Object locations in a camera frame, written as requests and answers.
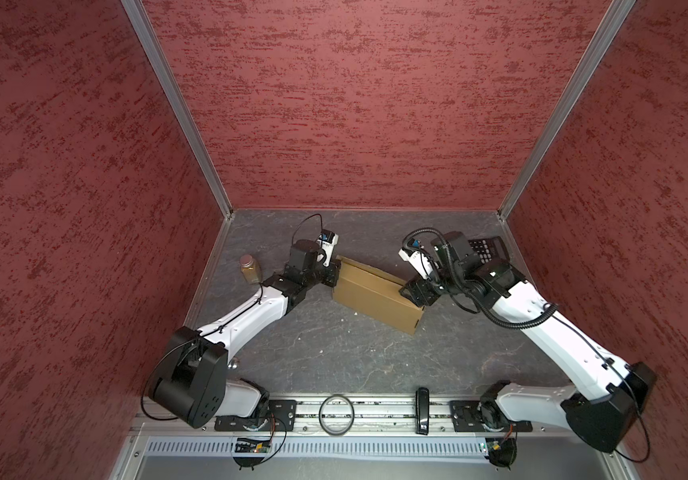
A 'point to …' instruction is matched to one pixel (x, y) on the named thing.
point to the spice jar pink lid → (246, 260)
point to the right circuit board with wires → (501, 452)
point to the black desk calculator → (490, 250)
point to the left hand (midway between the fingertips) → (339, 267)
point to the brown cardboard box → (377, 294)
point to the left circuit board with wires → (250, 452)
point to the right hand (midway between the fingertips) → (410, 290)
